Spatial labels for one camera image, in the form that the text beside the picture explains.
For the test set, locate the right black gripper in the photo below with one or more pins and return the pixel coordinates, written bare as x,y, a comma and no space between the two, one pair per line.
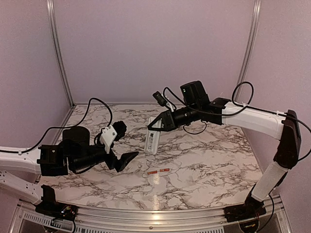
168,122

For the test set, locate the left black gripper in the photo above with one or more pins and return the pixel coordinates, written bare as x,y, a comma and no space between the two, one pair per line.
125,158

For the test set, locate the white remote control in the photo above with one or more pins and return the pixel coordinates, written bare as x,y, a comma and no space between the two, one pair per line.
152,141

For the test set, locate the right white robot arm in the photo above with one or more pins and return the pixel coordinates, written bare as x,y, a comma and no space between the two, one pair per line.
281,126

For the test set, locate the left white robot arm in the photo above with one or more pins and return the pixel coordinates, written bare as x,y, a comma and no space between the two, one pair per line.
46,160

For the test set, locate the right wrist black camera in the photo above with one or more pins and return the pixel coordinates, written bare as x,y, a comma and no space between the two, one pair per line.
163,101

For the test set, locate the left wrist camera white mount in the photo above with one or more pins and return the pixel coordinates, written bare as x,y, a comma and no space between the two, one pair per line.
110,134

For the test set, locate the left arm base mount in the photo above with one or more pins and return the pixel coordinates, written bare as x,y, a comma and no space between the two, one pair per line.
50,207

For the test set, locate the front aluminium rail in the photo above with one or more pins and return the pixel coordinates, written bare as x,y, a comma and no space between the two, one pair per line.
104,220

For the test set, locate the right aluminium frame post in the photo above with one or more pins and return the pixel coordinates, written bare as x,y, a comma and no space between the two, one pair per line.
251,40

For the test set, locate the aluminium frame post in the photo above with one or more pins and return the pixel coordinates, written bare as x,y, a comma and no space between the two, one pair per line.
251,40
58,53

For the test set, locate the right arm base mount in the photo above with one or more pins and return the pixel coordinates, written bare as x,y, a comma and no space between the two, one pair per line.
249,209

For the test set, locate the left aluminium frame post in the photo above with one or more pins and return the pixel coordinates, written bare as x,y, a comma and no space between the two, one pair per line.
58,53

